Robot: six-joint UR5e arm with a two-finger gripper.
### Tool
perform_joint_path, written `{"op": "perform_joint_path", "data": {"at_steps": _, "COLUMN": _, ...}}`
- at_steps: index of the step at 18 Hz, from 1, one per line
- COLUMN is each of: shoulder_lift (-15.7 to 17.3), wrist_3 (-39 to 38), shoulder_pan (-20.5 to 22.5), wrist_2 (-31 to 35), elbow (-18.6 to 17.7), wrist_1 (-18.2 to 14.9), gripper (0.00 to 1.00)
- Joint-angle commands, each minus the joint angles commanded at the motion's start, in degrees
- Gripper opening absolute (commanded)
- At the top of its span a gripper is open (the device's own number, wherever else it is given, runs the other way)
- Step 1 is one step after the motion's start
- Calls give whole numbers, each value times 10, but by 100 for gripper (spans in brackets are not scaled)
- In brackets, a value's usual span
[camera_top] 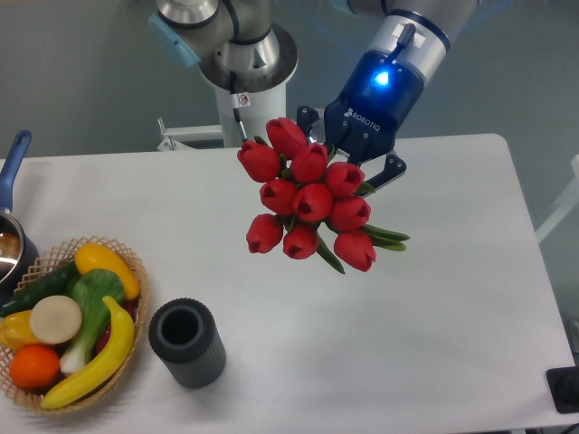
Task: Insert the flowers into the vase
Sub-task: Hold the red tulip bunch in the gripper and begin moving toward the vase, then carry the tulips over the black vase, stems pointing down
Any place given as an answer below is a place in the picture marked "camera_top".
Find blue handled saucepan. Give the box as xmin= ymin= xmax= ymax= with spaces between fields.
xmin=1 ymin=130 xmax=39 ymax=304

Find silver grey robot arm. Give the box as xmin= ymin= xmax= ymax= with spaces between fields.
xmin=148 ymin=1 xmax=477 ymax=188

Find yellow bell pepper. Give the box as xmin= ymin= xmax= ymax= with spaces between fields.
xmin=1 ymin=310 xmax=41 ymax=351

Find red fruit under banana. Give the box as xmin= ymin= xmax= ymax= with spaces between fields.
xmin=93 ymin=300 xmax=137 ymax=356

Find yellow banana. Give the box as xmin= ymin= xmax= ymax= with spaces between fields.
xmin=41 ymin=296 xmax=135 ymax=410

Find green cucumber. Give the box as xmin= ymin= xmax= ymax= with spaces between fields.
xmin=1 ymin=261 xmax=80 ymax=317

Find white frame at right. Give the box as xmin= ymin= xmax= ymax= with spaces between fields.
xmin=536 ymin=155 xmax=578 ymax=243

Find green bok choy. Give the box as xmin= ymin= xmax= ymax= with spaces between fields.
xmin=61 ymin=269 xmax=125 ymax=375

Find orange fruit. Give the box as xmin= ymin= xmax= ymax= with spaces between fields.
xmin=9 ymin=344 xmax=61 ymax=389

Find woven wicker basket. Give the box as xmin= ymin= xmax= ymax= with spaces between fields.
xmin=1 ymin=236 xmax=148 ymax=414

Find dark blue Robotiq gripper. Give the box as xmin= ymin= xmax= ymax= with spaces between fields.
xmin=296 ymin=51 xmax=424 ymax=191

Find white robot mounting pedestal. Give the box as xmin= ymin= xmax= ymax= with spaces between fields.
xmin=157 ymin=82 xmax=287 ymax=151

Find red tulip bouquet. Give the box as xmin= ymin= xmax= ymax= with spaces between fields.
xmin=237 ymin=118 xmax=409 ymax=272

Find black device at table edge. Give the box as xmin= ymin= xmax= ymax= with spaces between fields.
xmin=546 ymin=366 xmax=578 ymax=414

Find beige round mushroom cap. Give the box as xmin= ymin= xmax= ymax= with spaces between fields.
xmin=29 ymin=296 xmax=82 ymax=344

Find dark grey ribbed vase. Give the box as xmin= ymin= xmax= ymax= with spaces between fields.
xmin=148 ymin=297 xmax=226 ymax=389

